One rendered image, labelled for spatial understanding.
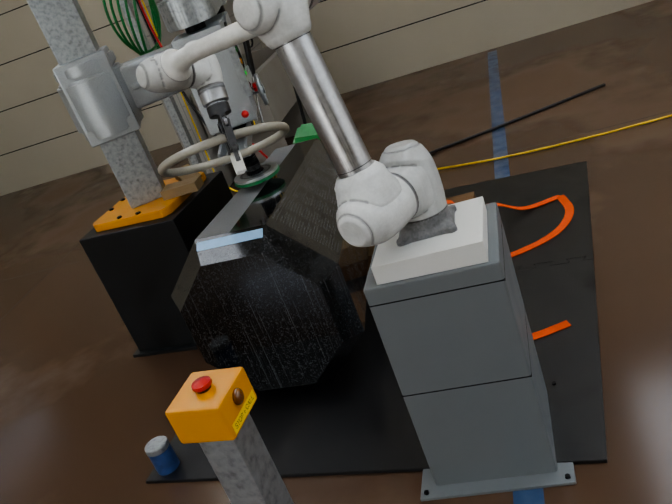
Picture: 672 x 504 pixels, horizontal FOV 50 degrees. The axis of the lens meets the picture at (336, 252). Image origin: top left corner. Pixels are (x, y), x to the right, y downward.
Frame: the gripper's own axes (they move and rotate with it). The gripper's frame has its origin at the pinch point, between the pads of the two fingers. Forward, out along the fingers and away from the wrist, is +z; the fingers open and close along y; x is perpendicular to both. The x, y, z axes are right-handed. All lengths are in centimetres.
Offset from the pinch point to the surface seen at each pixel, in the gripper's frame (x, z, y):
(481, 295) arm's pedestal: -46, 62, -45
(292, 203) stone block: -25, 14, 65
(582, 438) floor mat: -74, 123, -18
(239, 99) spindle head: -19, -35, 69
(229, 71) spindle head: -19, -46, 65
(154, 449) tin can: 62, 89, 69
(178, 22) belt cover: -5, -69, 56
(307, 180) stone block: -39, 5, 85
